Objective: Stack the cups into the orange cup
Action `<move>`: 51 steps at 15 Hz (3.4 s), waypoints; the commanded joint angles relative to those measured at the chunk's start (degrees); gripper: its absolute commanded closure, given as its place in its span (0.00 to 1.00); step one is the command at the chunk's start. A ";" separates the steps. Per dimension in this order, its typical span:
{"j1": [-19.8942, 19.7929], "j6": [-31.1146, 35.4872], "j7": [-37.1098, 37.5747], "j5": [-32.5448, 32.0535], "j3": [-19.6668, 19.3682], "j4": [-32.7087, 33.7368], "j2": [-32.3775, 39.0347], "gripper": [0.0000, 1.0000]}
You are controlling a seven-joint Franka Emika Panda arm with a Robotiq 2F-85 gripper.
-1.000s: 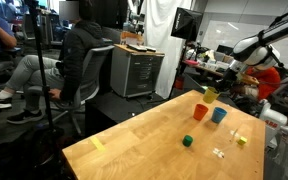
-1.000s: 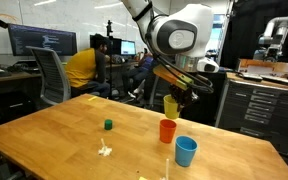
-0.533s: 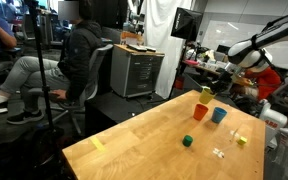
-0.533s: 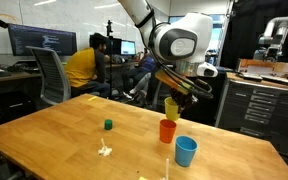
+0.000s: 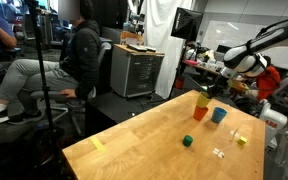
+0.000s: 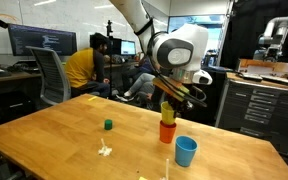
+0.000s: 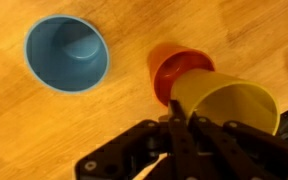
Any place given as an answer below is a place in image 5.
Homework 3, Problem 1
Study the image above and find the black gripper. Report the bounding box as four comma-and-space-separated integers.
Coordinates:
206, 74, 234, 100

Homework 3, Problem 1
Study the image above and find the yellow plastic cup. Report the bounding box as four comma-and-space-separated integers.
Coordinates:
195, 91, 213, 109

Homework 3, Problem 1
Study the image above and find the blue plastic cup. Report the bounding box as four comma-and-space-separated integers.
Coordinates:
211, 106, 228, 124

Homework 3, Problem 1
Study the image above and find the orange plastic cup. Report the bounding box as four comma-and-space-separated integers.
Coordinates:
193, 104, 209, 122

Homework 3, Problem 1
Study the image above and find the cluttered wooden desk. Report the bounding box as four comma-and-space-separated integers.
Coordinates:
183, 44, 232, 79

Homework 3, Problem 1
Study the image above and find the red canister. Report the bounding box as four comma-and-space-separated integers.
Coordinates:
175, 75, 185, 90

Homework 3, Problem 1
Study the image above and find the clear plastic toy piece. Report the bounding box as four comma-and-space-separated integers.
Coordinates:
212, 148, 225, 159
229, 129, 240, 143

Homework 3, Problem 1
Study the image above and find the green cylinder block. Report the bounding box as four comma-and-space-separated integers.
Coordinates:
182, 134, 194, 148

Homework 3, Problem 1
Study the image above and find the person in orange jacket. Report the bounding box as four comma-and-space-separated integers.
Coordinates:
254, 55, 282, 101

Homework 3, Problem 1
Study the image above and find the yellow cube block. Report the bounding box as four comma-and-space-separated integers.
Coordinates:
236, 136, 248, 146

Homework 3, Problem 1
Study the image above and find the white ABB robot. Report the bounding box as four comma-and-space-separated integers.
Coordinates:
258, 99, 288, 151

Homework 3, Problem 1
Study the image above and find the black softbox light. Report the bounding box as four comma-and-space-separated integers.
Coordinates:
167, 7, 204, 101

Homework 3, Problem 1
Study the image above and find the grey drawer cabinet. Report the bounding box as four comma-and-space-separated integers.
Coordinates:
109, 43, 166, 99

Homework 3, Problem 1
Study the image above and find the white curtain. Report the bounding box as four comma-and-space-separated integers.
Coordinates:
140, 0, 195, 99

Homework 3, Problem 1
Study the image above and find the orange cardboard box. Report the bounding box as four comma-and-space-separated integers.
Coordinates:
119, 30, 145, 46

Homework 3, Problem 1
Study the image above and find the grey office chair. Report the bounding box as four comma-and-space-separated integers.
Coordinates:
30, 41, 113, 134

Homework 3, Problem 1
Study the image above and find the yellow tape strip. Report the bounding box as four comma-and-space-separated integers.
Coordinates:
89, 135, 107, 153

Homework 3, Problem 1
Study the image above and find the person in black jacket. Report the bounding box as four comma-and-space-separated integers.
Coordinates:
0, 0, 103, 126

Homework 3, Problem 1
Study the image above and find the black tripod stand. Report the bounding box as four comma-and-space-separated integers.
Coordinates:
23, 0, 65, 141

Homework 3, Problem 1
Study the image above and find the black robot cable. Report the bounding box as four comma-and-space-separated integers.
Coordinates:
255, 13, 288, 38

